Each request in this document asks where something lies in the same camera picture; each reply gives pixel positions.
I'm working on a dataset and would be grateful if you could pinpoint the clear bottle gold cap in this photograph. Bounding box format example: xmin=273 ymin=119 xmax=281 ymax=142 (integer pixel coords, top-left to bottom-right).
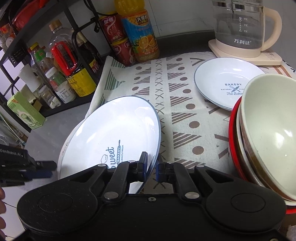
xmin=48 ymin=20 xmax=75 ymax=70

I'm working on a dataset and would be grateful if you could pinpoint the white plate leaf motif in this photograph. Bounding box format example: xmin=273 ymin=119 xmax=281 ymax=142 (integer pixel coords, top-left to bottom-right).
xmin=57 ymin=130 xmax=77 ymax=179

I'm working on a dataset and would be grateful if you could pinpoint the orange juice bottle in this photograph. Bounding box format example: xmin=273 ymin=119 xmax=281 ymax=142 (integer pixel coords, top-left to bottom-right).
xmin=114 ymin=0 xmax=160 ymax=62

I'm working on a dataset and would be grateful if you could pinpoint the red drink can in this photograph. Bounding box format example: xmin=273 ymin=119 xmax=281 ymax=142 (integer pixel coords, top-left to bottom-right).
xmin=110 ymin=38 xmax=137 ymax=67
xmin=98 ymin=14 xmax=129 ymax=44

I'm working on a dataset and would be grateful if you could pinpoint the white cup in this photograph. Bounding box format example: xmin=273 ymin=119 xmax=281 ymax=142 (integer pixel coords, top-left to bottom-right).
xmin=18 ymin=64 xmax=38 ymax=90

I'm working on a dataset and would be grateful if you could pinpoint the black metal rack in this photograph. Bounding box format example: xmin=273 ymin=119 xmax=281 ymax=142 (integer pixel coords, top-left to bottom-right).
xmin=0 ymin=0 xmax=109 ymax=117

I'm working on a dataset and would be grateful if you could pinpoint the person's left hand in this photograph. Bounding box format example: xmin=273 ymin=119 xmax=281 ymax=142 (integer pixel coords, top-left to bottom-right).
xmin=0 ymin=186 xmax=7 ymax=230

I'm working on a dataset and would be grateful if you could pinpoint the red plastic basket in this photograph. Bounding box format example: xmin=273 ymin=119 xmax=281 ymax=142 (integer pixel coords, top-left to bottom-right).
xmin=11 ymin=0 xmax=44 ymax=28

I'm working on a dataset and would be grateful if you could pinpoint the glass electric kettle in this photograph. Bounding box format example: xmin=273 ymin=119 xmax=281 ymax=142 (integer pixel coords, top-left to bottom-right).
xmin=211 ymin=0 xmax=283 ymax=50

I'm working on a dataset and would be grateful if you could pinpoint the oil bottle yellow cap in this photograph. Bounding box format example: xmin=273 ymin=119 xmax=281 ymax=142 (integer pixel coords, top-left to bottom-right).
xmin=30 ymin=42 xmax=55 ymax=77

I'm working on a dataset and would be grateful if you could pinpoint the white lidded jar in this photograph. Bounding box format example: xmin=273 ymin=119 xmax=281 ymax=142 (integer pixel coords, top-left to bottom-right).
xmin=55 ymin=82 xmax=77 ymax=104

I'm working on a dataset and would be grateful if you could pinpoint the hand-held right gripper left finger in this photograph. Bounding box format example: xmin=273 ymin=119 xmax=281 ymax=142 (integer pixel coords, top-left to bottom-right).
xmin=67 ymin=152 xmax=148 ymax=202

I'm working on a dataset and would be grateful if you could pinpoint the patterned tasselled cloth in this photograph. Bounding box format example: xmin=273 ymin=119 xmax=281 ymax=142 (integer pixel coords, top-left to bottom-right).
xmin=89 ymin=51 xmax=296 ymax=194

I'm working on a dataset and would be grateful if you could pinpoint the dark bottle red label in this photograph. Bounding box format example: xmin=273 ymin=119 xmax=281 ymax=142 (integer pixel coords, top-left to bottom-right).
xmin=76 ymin=31 xmax=103 ymax=75

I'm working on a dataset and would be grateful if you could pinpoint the small white plate blue print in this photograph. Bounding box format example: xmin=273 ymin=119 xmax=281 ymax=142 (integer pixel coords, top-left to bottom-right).
xmin=194 ymin=57 xmax=266 ymax=111

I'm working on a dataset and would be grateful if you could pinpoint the cream kettle base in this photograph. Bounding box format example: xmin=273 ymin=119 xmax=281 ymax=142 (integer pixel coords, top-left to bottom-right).
xmin=208 ymin=39 xmax=283 ymax=66

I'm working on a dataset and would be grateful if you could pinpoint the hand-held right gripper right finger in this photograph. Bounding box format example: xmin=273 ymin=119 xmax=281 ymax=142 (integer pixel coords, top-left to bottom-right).
xmin=155 ymin=156 xmax=234 ymax=201

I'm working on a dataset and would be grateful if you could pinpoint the green carton box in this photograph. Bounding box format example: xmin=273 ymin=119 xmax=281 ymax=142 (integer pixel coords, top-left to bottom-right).
xmin=7 ymin=91 xmax=46 ymax=133

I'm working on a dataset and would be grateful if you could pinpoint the pale green bowl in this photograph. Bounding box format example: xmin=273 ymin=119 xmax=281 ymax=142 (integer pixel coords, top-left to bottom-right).
xmin=235 ymin=109 xmax=296 ymax=205
xmin=240 ymin=74 xmax=296 ymax=201

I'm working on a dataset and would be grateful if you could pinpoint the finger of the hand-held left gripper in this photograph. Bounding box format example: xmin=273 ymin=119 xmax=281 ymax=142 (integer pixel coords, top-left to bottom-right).
xmin=24 ymin=160 xmax=58 ymax=179

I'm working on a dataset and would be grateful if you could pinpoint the red and black bowl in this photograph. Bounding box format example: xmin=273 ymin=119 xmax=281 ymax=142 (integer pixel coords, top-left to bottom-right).
xmin=228 ymin=97 xmax=296 ymax=215

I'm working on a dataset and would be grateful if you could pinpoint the small spice jar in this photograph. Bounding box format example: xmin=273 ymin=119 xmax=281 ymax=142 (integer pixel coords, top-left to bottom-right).
xmin=38 ymin=85 xmax=62 ymax=109

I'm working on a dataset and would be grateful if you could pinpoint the large white plate blue print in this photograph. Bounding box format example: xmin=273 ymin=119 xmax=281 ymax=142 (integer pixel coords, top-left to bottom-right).
xmin=60 ymin=96 xmax=162 ymax=194

